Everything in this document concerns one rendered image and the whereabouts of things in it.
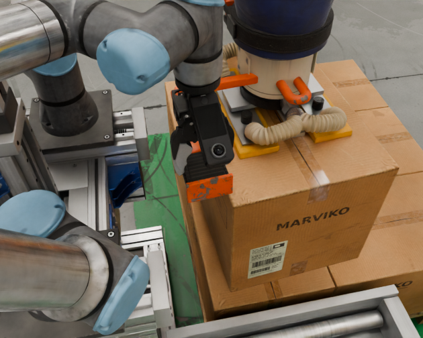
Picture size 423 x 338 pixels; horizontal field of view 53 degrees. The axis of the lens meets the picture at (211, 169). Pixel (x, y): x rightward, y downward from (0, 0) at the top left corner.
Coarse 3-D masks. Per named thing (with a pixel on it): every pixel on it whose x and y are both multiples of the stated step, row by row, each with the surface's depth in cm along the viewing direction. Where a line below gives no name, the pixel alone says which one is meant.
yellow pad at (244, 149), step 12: (228, 108) 107; (252, 108) 107; (228, 120) 105; (240, 120) 104; (252, 120) 104; (264, 120) 105; (240, 132) 101; (240, 144) 99; (252, 144) 99; (276, 144) 99; (240, 156) 97; (252, 156) 99
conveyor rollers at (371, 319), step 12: (372, 312) 128; (312, 324) 125; (324, 324) 125; (336, 324) 125; (348, 324) 125; (360, 324) 125; (372, 324) 126; (252, 336) 123; (264, 336) 123; (276, 336) 122; (288, 336) 123; (300, 336) 123; (312, 336) 123; (324, 336) 124
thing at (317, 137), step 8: (320, 96) 110; (304, 104) 108; (312, 104) 106; (320, 104) 104; (328, 104) 108; (304, 112) 106; (312, 112) 106; (344, 128) 102; (312, 136) 101; (320, 136) 100; (328, 136) 101; (336, 136) 102; (344, 136) 102
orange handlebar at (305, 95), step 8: (224, 0) 123; (224, 80) 96; (232, 80) 96; (240, 80) 96; (248, 80) 97; (256, 80) 98; (280, 80) 96; (296, 80) 96; (176, 88) 94; (224, 88) 97; (280, 88) 95; (288, 88) 94; (304, 88) 93; (288, 96) 92; (296, 96) 92; (304, 96) 92; (296, 104) 92; (192, 144) 82
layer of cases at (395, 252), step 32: (320, 64) 217; (352, 64) 217; (352, 96) 199; (384, 128) 184; (416, 160) 171; (416, 192) 160; (192, 224) 164; (384, 224) 150; (416, 224) 150; (384, 256) 141; (416, 256) 141; (224, 288) 133; (256, 288) 133; (288, 288) 133; (320, 288) 133; (352, 288) 137; (416, 288) 149
